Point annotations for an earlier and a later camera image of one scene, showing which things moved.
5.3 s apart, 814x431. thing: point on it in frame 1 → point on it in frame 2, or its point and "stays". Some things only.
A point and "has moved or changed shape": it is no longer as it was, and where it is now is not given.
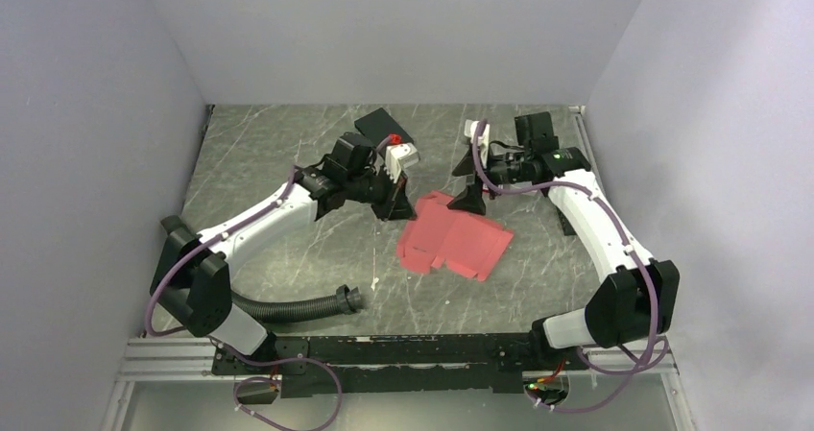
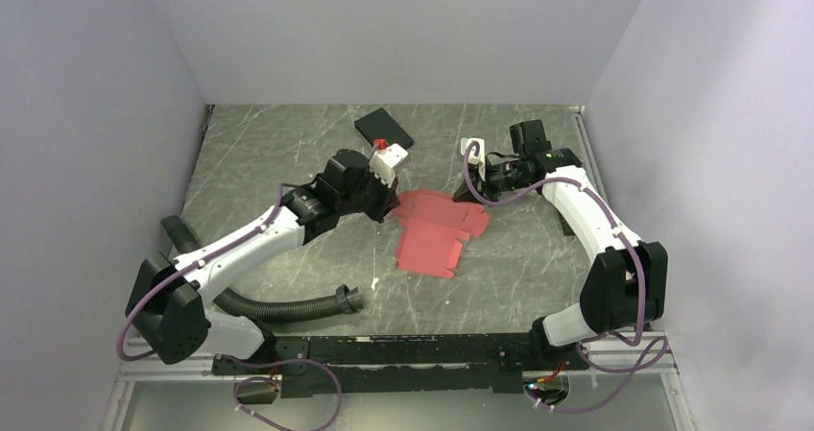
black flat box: x=376 y=126 stays
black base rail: x=395 y=365 stays
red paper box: x=469 y=244 has moved or changed shape
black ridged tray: x=567 y=227 stays
